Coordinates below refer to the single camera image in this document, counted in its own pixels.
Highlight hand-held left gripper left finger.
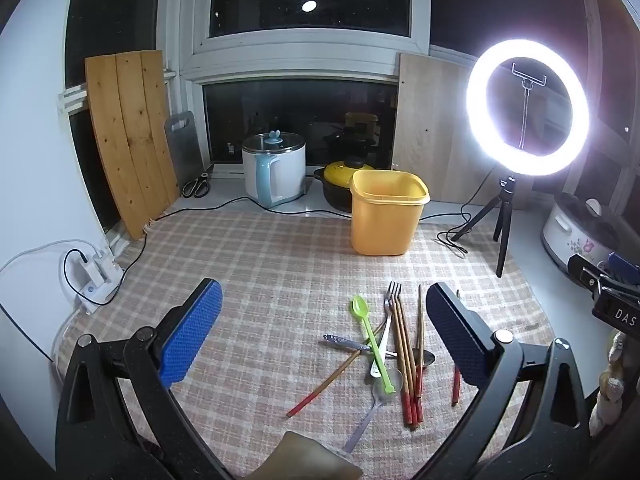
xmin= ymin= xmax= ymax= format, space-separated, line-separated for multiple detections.
xmin=55 ymin=277 xmax=236 ymax=480

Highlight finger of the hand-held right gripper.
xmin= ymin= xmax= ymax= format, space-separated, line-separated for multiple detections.
xmin=597 ymin=252 xmax=640 ymax=296
xmin=570 ymin=254 xmax=608 ymax=291

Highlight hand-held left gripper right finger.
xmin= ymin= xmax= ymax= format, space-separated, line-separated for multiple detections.
xmin=415 ymin=281 xmax=601 ymax=480

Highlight metal fork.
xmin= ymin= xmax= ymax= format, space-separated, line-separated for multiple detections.
xmin=369 ymin=281 xmax=403 ymax=378

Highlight green plastic spoon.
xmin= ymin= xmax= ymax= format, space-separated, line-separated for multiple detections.
xmin=351 ymin=294 xmax=397 ymax=395

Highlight metal spoon with patterned handle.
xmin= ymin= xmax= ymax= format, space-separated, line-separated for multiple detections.
xmin=322 ymin=333 xmax=437 ymax=368

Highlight clear plastic spoon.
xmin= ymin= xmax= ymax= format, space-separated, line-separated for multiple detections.
xmin=342 ymin=367 xmax=405 ymax=453

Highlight yellow plastic bin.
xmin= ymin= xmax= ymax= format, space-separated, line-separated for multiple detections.
xmin=350 ymin=170 xmax=431 ymax=257

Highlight person's right hand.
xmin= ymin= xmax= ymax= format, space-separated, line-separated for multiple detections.
xmin=589 ymin=330 xmax=627 ymax=437

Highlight person's left hand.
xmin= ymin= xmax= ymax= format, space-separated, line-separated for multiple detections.
xmin=252 ymin=431 xmax=362 ymax=480

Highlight white floral slow cooker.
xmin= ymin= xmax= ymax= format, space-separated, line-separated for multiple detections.
xmin=542 ymin=191 xmax=621 ymax=276

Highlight white power strip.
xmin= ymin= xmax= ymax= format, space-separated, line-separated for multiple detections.
xmin=60 ymin=245 xmax=123 ymax=313

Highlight black scissors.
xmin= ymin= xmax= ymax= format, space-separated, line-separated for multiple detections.
xmin=181 ymin=171 xmax=213 ymax=197

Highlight white and blue electric kettle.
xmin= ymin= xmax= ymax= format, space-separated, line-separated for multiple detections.
xmin=242 ymin=131 xmax=307 ymax=208

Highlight grey cutting board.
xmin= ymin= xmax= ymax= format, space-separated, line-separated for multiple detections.
xmin=164 ymin=111 xmax=206 ymax=188

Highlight black pot with yellow lid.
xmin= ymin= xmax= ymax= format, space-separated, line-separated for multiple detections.
xmin=314 ymin=157 xmax=376 ymax=213

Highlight metal phone holder clamp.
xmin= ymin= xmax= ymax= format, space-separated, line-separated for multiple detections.
xmin=512 ymin=61 xmax=548 ymax=151

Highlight pale wooden board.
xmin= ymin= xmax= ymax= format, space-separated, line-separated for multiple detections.
xmin=392 ymin=52 xmax=533 ymax=211

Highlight brown wooden plank board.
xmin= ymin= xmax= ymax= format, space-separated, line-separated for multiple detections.
xmin=85 ymin=50 xmax=181 ymax=241

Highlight black ring light cable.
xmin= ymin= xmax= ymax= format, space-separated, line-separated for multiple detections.
xmin=420 ymin=167 xmax=496 ymax=261

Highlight black kettle power cable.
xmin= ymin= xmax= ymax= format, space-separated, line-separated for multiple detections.
xmin=112 ymin=195 xmax=353 ymax=293

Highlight thin black cable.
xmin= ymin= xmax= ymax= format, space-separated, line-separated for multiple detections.
xmin=0 ymin=304 xmax=55 ymax=363

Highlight white cable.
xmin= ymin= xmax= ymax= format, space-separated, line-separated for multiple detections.
xmin=0 ymin=241 xmax=101 ymax=281

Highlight white ring light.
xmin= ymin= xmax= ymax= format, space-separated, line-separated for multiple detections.
xmin=467 ymin=37 xmax=591 ymax=177

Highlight white wall pipes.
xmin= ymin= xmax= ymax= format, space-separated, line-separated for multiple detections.
xmin=55 ymin=67 xmax=178 ymax=116

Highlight white window frame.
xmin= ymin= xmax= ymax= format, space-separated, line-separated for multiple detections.
xmin=157 ymin=0 xmax=481 ymax=101

